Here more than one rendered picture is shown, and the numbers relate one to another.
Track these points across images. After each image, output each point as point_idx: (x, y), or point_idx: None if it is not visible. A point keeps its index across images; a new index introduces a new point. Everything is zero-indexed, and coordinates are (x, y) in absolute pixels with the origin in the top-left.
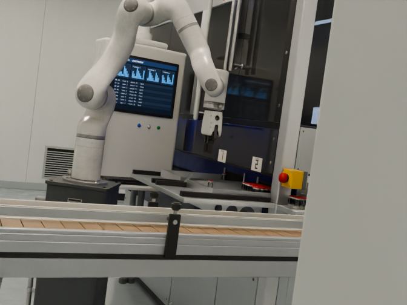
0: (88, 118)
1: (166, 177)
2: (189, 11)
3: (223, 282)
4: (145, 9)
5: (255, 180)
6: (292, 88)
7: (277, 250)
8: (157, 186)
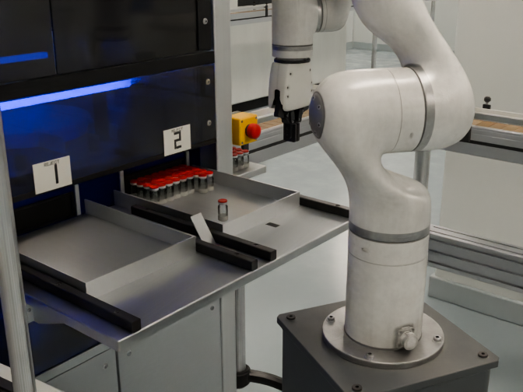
0: (405, 179)
1: (128, 278)
2: None
3: (141, 383)
4: None
5: (112, 182)
6: None
7: None
8: (282, 257)
